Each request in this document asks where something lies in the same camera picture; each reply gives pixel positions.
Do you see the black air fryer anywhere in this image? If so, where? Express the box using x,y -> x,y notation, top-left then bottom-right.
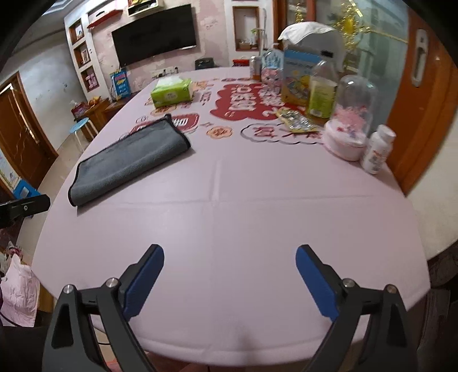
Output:
194,57 -> 218,70

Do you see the pink bedding bundle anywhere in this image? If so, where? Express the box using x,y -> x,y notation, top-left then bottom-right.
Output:
1,254 -> 40,327

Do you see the low wooden tv cabinet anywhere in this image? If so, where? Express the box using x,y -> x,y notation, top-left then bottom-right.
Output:
71,93 -> 137,141

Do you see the light blue round stool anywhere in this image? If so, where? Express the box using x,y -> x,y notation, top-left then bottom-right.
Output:
69,117 -> 98,153

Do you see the purple and grey towel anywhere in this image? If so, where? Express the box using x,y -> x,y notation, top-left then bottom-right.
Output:
68,114 -> 191,207

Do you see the foil blister pack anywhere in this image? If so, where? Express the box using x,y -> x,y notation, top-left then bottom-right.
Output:
276,107 -> 321,134

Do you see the white wall shelf unit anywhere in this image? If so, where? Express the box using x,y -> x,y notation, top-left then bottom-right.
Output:
64,1 -> 109,101

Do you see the blue poster box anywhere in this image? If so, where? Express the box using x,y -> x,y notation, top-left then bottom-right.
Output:
110,68 -> 131,101

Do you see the black wall television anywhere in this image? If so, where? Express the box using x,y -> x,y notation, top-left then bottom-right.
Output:
112,4 -> 197,68

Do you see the green tissue pack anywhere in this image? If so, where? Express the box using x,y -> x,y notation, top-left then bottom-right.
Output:
151,75 -> 194,108

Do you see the blue children's book box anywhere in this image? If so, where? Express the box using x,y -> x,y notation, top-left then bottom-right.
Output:
281,48 -> 321,107

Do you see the red pot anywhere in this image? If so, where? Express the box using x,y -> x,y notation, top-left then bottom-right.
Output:
232,59 -> 250,67

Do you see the metal drink can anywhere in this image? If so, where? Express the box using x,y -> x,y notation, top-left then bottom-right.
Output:
249,56 -> 262,81

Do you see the blue plastic step stool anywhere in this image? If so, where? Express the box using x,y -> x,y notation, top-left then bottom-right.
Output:
12,179 -> 40,199

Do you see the white pill bottle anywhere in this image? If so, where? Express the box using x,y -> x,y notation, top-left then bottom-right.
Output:
360,125 -> 396,174

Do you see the white appliance with cloth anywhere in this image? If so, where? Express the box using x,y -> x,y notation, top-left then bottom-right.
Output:
278,21 -> 346,72

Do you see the yellow liquid glass bottle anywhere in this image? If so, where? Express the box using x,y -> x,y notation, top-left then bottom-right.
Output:
307,60 -> 339,119

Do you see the orange sliding door frame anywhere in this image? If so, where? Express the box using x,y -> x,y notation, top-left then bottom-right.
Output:
387,9 -> 457,195

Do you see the brown wooden door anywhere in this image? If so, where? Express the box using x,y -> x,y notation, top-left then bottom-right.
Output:
0,73 -> 58,188

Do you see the glass dome pink ornament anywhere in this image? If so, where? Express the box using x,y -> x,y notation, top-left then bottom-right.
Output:
322,74 -> 378,162

